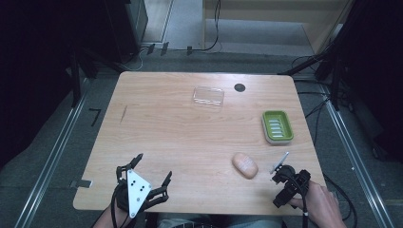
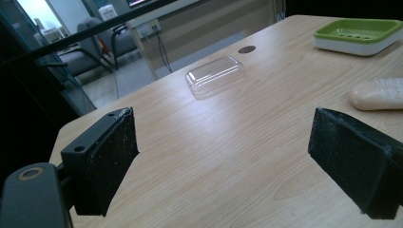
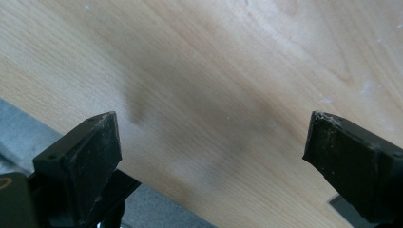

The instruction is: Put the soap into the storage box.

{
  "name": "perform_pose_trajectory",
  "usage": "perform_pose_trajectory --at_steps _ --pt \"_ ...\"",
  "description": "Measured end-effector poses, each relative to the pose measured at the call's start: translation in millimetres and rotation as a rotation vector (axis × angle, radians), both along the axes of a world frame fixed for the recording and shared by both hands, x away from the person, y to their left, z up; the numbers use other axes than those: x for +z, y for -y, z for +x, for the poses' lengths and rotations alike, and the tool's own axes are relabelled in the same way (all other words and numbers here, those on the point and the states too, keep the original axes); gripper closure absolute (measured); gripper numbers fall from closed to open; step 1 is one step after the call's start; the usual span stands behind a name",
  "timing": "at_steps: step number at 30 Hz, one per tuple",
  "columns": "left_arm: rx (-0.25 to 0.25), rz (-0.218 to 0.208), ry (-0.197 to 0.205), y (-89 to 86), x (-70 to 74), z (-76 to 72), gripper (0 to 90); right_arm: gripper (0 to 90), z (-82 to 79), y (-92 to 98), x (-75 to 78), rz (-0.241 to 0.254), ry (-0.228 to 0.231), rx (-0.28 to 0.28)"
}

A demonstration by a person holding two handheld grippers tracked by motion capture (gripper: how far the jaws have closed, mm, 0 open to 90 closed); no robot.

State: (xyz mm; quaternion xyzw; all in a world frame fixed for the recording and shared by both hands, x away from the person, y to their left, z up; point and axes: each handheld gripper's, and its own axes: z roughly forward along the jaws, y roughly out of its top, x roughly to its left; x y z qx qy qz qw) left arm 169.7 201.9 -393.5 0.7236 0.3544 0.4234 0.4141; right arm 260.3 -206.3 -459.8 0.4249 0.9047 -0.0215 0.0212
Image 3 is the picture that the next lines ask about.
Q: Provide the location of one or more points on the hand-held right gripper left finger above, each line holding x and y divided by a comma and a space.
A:
85, 164

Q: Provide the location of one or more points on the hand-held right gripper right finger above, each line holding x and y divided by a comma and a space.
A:
351, 164

